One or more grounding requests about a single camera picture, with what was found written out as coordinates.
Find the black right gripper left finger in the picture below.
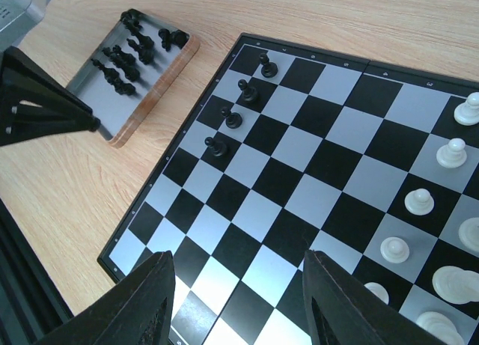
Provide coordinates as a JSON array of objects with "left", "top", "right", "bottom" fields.
[{"left": 37, "top": 251, "right": 175, "bottom": 344}]

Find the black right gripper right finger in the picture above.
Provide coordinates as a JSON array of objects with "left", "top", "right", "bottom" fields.
[{"left": 302, "top": 250, "right": 441, "bottom": 344}]

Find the black piece at top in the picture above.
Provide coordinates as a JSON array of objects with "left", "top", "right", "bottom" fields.
[{"left": 91, "top": 58, "right": 136, "bottom": 96}]

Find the black knight piece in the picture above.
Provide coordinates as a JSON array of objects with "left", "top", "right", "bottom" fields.
[{"left": 120, "top": 11, "right": 142, "bottom": 35}]

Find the black piece top view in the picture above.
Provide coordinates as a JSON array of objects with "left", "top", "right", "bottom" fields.
[{"left": 102, "top": 47, "right": 141, "bottom": 82}]

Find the black white chessboard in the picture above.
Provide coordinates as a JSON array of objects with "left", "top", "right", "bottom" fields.
[{"left": 98, "top": 34, "right": 478, "bottom": 344}]

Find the metal tray wooden rim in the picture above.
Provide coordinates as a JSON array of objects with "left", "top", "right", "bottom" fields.
[{"left": 67, "top": 8, "right": 200, "bottom": 148}]

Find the white pawn four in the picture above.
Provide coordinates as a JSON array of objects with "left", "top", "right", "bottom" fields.
[{"left": 454, "top": 92, "right": 479, "bottom": 126}]

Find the black bishop piece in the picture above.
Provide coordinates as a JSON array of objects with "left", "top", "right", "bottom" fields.
[{"left": 127, "top": 28, "right": 154, "bottom": 65}]

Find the white pawn eight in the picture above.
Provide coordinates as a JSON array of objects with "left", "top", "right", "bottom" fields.
[{"left": 364, "top": 282, "right": 389, "bottom": 304}]

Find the white back rank piece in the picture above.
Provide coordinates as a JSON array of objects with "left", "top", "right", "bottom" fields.
[
  {"left": 432, "top": 266, "right": 478, "bottom": 305},
  {"left": 458, "top": 217, "right": 479, "bottom": 252},
  {"left": 415, "top": 311, "right": 465, "bottom": 345}
]

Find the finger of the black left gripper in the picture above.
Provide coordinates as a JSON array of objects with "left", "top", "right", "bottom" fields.
[{"left": 1, "top": 46, "right": 100, "bottom": 146}]

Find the white pawn five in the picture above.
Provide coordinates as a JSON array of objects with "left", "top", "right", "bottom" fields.
[{"left": 436, "top": 138, "right": 467, "bottom": 168}]

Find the white pawn six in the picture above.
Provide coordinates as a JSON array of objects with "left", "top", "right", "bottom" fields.
[{"left": 404, "top": 188, "right": 435, "bottom": 216}]

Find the white pawn seven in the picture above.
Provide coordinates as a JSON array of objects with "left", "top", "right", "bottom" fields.
[{"left": 380, "top": 236, "right": 410, "bottom": 263}]

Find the black pawn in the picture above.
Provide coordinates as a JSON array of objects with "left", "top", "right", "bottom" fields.
[
  {"left": 221, "top": 107, "right": 242, "bottom": 129},
  {"left": 259, "top": 52, "right": 278, "bottom": 78},
  {"left": 204, "top": 137, "right": 228, "bottom": 157},
  {"left": 237, "top": 79, "right": 260, "bottom": 104}
]

